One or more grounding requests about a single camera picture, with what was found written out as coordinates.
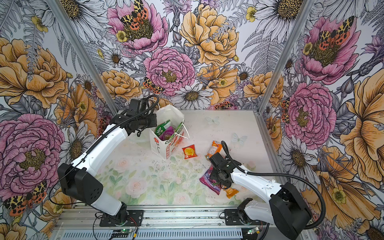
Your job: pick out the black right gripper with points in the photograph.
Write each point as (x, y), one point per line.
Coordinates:
(213, 176)

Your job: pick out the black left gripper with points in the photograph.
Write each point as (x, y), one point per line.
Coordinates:
(153, 117)

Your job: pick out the purple Fox's candy bag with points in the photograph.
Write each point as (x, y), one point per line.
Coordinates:
(208, 182)

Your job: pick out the orange mango snack packet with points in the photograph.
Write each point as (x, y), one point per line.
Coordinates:
(215, 147)

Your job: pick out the green Fox's candy bag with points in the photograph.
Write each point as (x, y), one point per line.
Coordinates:
(160, 129)

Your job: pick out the white floral paper bag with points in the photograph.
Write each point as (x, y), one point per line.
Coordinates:
(164, 149)

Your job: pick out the purple snack packet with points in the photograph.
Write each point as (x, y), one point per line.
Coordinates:
(167, 134)

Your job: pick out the small red snack packet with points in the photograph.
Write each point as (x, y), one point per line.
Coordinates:
(189, 152)

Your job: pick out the green Lays chips bag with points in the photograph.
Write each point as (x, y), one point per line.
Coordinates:
(180, 130)

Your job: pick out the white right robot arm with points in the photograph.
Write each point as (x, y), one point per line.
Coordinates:
(259, 212)

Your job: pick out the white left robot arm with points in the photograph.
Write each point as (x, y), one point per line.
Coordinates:
(78, 180)

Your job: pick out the small orange snack packet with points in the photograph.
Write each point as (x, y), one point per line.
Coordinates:
(231, 192)

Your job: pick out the green circuit board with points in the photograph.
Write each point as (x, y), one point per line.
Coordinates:
(125, 234)

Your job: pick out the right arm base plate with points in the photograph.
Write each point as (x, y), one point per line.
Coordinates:
(233, 217)

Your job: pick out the aluminium frame post left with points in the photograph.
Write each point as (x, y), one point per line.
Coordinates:
(67, 27)

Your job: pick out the aluminium frame post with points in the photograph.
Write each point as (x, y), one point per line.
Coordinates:
(67, 27)
(298, 26)

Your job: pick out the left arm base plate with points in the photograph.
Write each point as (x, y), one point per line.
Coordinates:
(129, 218)

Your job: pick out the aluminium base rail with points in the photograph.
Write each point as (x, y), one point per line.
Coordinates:
(162, 223)

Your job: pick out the aluminium frame post right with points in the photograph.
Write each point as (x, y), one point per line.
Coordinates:
(298, 26)

